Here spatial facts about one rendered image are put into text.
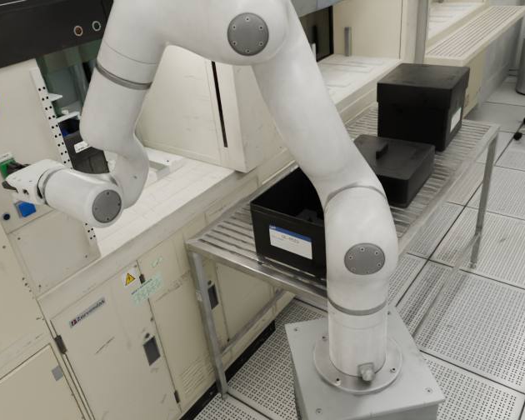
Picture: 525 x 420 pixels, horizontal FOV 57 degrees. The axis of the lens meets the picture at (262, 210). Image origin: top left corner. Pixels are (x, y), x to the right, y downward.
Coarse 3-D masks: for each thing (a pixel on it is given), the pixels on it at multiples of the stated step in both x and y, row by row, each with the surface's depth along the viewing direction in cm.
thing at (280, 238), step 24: (264, 192) 139; (288, 192) 150; (312, 192) 155; (264, 216) 133; (288, 216) 127; (312, 216) 156; (264, 240) 138; (288, 240) 131; (312, 240) 126; (288, 264) 136; (312, 264) 130
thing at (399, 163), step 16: (368, 144) 176; (384, 144) 168; (400, 144) 174; (416, 144) 172; (368, 160) 165; (384, 160) 164; (400, 160) 163; (416, 160) 162; (432, 160) 171; (384, 176) 155; (400, 176) 154; (416, 176) 158; (400, 192) 155; (416, 192) 162
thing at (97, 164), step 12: (48, 96) 144; (60, 96) 143; (60, 120) 148; (72, 120) 154; (72, 132) 158; (72, 144) 143; (84, 144) 146; (72, 156) 144; (84, 156) 148; (96, 156) 151; (84, 168) 149; (96, 168) 152; (108, 168) 156
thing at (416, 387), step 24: (288, 336) 114; (312, 336) 113; (408, 336) 110; (312, 360) 107; (408, 360) 105; (312, 384) 102; (408, 384) 99; (432, 384) 99; (312, 408) 97; (336, 408) 96; (360, 408) 96; (384, 408) 95; (408, 408) 96; (432, 408) 98
